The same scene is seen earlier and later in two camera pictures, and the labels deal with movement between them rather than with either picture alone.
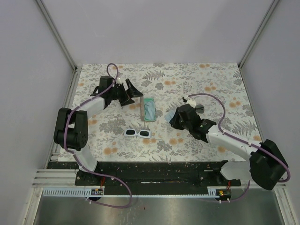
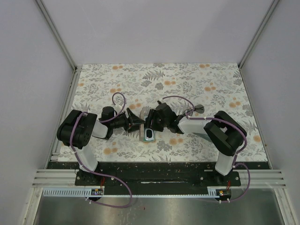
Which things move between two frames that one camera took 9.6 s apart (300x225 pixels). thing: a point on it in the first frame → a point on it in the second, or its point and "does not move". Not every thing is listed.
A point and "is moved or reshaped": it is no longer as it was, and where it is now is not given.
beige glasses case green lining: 149,109 → 142,133
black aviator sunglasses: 199,108 does not move
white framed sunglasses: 144,133 is moved or reshaped
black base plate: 153,178 does not move
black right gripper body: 178,123 → 158,124
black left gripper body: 120,93 → 122,121
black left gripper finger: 129,101 → 134,127
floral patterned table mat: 139,129 does not move
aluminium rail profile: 57,178 does not move
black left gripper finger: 132,92 → 134,119
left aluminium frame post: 56,34 does not move
